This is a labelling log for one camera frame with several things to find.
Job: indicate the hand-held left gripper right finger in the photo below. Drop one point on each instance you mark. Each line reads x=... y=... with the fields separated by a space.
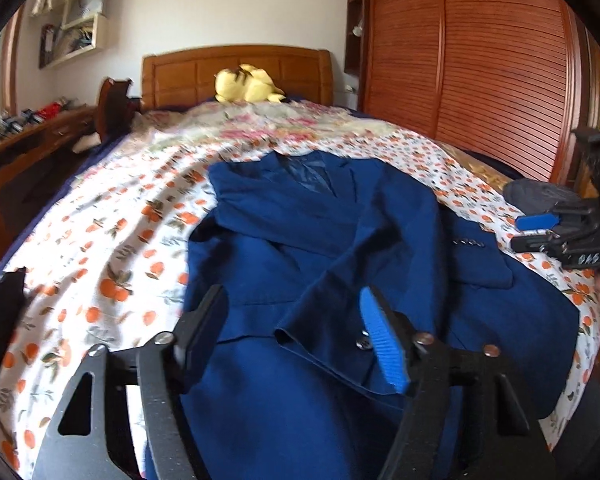
x=385 y=345

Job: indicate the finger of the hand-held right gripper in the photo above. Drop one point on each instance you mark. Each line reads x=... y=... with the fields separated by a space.
x=535 y=222
x=535 y=245

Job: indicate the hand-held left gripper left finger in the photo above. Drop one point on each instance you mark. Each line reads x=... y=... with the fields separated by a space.
x=200 y=340

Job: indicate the navy blue blazer jacket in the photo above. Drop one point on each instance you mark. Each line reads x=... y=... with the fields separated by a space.
x=290 y=240

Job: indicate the grey garment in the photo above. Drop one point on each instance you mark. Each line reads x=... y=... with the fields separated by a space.
x=535 y=195

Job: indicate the orange fruit print bedsheet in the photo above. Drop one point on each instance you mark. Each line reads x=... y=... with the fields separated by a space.
x=105 y=260

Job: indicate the wooden slatted wardrobe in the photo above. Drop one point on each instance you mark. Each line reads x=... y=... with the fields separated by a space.
x=480 y=50

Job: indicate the black garment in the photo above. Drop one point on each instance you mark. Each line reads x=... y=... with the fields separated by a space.
x=5 y=295

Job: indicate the pink floral blanket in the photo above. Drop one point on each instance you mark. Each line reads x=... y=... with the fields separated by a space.
x=240 y=130

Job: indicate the white cloth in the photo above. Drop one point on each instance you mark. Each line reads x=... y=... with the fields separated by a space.
x=86 y=143

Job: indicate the dark wooden chair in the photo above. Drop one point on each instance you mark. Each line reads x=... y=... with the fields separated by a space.
x=112 y=110

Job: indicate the yellow plush toy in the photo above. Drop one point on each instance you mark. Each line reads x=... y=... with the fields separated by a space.
x=245 y=85

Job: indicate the wooden desk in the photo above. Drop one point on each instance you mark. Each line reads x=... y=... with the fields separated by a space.
x=0 y=170

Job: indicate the wooden bed headboard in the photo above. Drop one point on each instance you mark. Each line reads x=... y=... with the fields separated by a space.
x=180 y=75

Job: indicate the red basket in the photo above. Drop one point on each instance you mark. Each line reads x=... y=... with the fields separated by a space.
x=49 y=110

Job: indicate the white paper bag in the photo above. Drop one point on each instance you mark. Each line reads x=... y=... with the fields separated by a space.
x=84 y=6

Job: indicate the white wall shelf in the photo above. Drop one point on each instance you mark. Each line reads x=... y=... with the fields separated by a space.
x=100 y=35

